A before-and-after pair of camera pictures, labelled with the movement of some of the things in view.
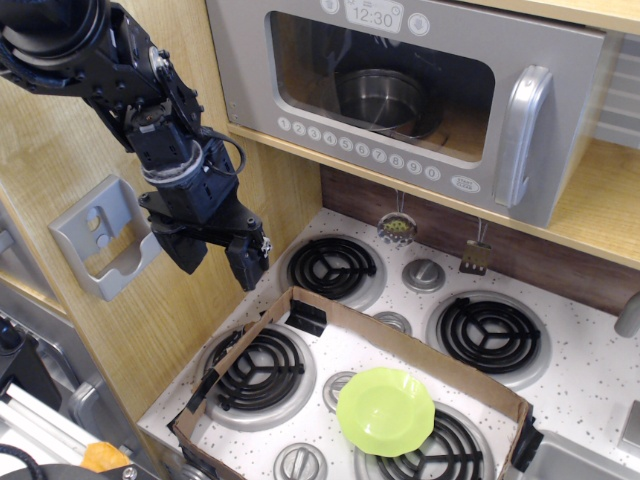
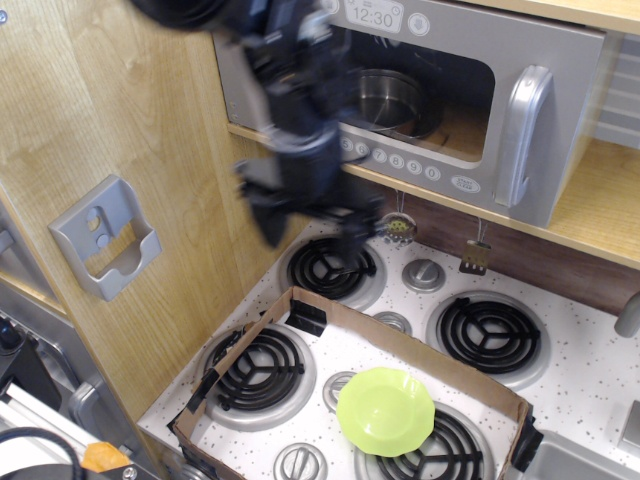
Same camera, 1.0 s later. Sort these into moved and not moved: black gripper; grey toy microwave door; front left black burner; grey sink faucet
Moved: black gripper
Not moved: grey sink faucet; front left black burner; grey toy microwave door
